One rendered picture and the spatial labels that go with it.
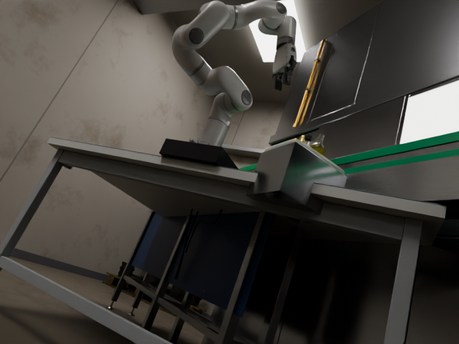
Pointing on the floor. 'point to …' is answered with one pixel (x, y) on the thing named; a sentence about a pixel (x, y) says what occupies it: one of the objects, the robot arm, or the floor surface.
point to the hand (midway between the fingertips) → (282, 82)
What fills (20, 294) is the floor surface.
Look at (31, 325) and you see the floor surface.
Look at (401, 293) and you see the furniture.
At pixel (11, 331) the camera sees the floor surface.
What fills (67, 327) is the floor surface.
